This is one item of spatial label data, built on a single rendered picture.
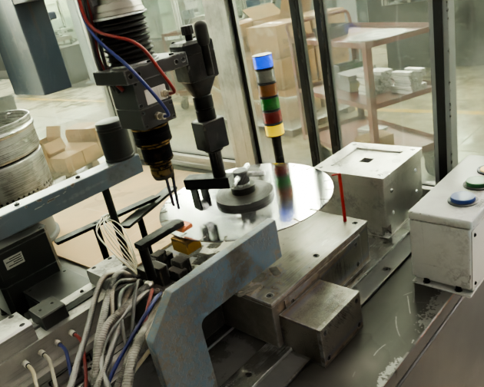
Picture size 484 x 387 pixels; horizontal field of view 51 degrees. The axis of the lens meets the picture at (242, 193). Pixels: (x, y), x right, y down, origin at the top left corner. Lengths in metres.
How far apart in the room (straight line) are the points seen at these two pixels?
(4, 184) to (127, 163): 0.44
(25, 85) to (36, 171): 0.55
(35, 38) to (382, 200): 0.71
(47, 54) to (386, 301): 0.70
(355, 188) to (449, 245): 0.27
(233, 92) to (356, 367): 0.93
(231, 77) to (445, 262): 0.84
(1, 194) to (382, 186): 0.90
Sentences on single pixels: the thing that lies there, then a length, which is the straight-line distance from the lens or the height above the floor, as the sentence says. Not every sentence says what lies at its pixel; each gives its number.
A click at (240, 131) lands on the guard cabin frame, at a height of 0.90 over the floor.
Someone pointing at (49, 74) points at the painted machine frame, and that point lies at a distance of 0.84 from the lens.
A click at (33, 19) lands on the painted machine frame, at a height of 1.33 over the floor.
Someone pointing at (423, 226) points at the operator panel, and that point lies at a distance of 0.94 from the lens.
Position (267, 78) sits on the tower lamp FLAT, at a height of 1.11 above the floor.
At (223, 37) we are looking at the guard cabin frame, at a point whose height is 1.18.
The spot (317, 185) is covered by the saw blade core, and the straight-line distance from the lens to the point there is 0.94.
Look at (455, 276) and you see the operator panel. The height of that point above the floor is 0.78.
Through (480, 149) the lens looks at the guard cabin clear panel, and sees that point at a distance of 1.20.
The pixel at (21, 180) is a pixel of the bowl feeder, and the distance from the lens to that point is 1.38.
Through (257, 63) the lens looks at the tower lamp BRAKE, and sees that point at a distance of 1.16.
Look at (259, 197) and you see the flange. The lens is 0.91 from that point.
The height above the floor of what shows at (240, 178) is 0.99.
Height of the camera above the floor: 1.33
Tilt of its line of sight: 23 degrees down
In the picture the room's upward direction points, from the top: 12 degrees counter-clockwise
